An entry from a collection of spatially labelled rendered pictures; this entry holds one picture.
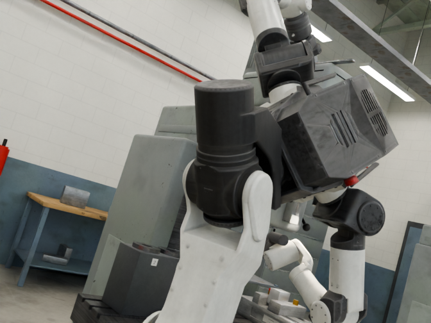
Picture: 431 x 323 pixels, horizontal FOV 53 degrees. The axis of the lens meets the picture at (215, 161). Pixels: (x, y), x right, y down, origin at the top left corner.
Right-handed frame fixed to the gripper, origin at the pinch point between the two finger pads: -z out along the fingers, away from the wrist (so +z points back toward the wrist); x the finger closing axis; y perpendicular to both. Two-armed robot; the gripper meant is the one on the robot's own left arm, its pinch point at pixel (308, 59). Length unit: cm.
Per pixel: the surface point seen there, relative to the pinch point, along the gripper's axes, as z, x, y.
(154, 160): -21, -60, -47
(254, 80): -1.2, -17.8, -12.6
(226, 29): -170, -358, 328
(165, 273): -14, -5, -94
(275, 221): -29, 8, -56
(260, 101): -4.4, -11.1, -21.3
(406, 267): -636, -137, 297
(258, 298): -59, 0, -73
